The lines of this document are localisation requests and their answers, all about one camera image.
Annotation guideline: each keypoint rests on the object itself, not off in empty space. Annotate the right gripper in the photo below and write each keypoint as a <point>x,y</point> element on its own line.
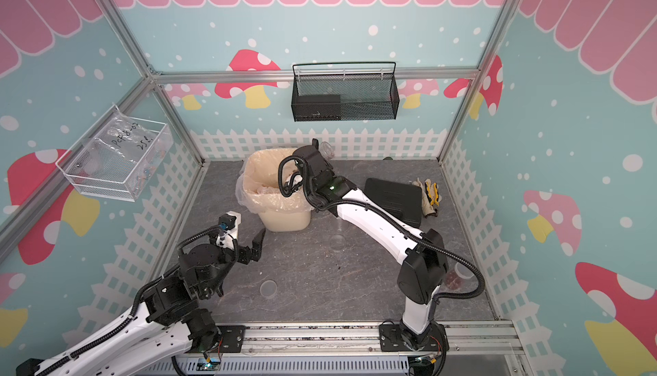
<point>313,146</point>

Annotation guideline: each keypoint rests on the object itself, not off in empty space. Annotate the cream trash bin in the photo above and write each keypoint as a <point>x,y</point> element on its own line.
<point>285,222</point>

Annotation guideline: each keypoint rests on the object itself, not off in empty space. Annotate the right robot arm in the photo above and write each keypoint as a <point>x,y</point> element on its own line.
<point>421,254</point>

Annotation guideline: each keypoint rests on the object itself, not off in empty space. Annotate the black box in basket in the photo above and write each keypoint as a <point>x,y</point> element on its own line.
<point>312,108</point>

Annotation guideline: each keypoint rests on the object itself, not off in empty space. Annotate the plastic bag in basket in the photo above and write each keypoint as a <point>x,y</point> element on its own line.
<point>123,142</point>

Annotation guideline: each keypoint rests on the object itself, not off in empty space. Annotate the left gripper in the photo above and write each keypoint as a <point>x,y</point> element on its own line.
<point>245,252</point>

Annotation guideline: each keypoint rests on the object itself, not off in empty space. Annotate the clear plastic bin liner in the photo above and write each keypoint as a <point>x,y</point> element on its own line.
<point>257,186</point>

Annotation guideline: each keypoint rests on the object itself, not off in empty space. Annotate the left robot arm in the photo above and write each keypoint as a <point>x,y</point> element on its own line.
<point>165,318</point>

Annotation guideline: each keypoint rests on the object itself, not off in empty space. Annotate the black plastic case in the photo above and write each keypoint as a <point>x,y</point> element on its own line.
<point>403,201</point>

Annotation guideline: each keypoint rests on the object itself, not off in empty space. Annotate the white yellow work gloves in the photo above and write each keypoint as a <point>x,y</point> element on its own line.
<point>431,198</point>

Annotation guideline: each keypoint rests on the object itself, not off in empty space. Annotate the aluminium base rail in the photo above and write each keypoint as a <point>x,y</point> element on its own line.
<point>340,348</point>

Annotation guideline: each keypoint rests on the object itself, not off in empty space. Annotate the black wire mesh basket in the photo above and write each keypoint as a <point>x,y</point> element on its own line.
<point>368,90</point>

